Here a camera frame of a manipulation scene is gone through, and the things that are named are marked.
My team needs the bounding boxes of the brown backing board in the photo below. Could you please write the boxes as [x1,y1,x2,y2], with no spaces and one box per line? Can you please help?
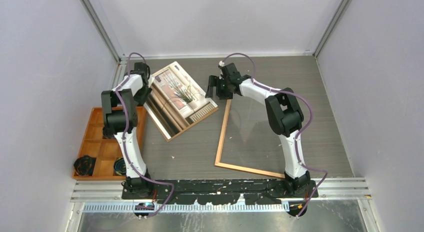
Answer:
[165,107,219,142]

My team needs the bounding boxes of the black tape roll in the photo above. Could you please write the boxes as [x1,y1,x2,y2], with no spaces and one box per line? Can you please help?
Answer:
[102,126,115,140]
[73,155,96,177]

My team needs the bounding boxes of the orange wooden picture frame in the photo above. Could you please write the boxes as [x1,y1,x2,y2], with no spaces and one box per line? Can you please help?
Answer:
[214,99,285,179]

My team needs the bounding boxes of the dark striped tape roll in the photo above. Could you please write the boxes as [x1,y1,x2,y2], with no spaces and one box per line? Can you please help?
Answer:
[113,157,127,176]

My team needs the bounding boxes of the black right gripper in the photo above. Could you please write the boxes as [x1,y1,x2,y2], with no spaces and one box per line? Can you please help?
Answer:
[205,75,233,101]

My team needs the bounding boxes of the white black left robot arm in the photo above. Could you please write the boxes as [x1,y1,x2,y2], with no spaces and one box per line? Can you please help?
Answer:
[101,62,154,199]

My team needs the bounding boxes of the plant photo print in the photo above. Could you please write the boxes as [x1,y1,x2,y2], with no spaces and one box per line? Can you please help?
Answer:
[144,61,218,139]

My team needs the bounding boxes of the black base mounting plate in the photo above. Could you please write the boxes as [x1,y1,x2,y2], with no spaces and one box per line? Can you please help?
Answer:
[121,178,318,206]

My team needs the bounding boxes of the black tape roll upper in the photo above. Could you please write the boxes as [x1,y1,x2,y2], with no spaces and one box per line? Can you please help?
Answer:
[102,126,115,140]

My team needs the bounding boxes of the orange compartment tray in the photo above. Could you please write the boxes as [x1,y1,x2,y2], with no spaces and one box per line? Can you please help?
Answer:
[71,107,126,181]

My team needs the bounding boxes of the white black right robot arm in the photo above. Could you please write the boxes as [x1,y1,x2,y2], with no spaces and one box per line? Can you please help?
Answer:
[205,61,311,197]

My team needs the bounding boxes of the black tape roll lower left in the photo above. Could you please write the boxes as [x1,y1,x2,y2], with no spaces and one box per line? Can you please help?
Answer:
[73,155,96,177]

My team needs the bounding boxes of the clear acrylic sheet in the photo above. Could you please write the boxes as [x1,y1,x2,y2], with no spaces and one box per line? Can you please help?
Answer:
[220,99,285,174]

